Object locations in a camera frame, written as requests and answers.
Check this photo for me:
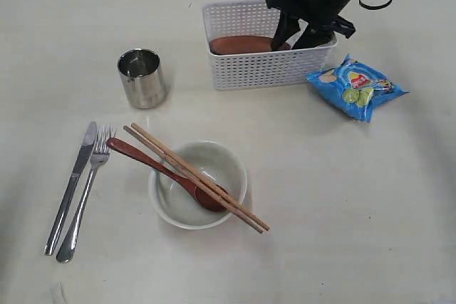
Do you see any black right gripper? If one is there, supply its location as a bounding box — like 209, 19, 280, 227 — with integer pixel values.
266, 0, 356, 51

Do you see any brown wooden bowl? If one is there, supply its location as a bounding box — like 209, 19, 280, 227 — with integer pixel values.
209, 36, 272, 55

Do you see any blue snack packet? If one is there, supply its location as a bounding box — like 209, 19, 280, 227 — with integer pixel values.
306, 54, 407, 122

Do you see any stainless steel cup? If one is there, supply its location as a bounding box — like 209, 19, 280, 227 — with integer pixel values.
117, 48, 167, 109

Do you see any brown wooden chopstick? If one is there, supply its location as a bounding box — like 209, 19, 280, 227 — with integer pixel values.
122, 125, 264, 235
130, 122, 271, 231

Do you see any dark red wooden spoon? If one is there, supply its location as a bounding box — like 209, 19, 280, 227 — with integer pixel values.
107, 137, 226, 212

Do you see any grey floral ceramic bowl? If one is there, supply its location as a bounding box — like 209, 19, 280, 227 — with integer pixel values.
148, 141, 248, 231

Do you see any silver metal fork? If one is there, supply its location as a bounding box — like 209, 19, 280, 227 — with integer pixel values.
56, 125, 116, 263

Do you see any silver table knife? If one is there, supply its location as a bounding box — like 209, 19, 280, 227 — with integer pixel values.
44, 121, 98, 256

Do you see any white perforated plastic basket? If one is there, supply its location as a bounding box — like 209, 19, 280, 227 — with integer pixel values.
202, 0, 338, 90

